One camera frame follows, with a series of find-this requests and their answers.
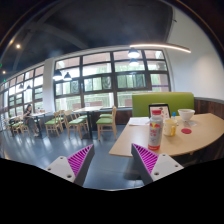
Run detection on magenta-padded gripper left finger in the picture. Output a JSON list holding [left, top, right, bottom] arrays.
[[44, 143, 96, 187]]

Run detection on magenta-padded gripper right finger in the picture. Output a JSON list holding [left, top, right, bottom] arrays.
[[130, 143, 185, 186]]

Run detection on red-capped drink bottle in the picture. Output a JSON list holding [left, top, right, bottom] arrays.
[[147, 109, 164, 152]]

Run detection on flat round red coaster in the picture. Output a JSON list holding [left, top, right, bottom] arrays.
[[180, 127, 193, 135]]

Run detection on white paper sheets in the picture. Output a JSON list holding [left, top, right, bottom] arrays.
[[127, 116, 151, 127]]

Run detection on sticker-covered black tablet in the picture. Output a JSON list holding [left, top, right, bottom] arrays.
[[148, 103, 172, 120]]

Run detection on white bowl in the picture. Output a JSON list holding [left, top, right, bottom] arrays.
[[177, 108, 196, 122]]

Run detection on wooden dining table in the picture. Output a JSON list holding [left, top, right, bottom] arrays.
[[72, 105, 104, 138], [31, 110, 53, 138]]

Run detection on person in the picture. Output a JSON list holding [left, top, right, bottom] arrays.
[[22, 103, 40, 138]]

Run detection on wooden chairs with green seats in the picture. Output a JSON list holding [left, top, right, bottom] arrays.
[[3, 105, 118, 141]]

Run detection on green upholstered bench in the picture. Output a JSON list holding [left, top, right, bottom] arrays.
[[131, 92, 195, 118]]

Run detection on dark-framed grid window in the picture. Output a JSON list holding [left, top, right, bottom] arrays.
[[0, 49, 172, 118]]

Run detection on black pendant lamps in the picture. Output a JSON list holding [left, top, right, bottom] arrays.
[[18, 47, 142, 91]]

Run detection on curved linear ceiling light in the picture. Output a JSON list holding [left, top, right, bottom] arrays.
[[129, 42, 192, 54]]

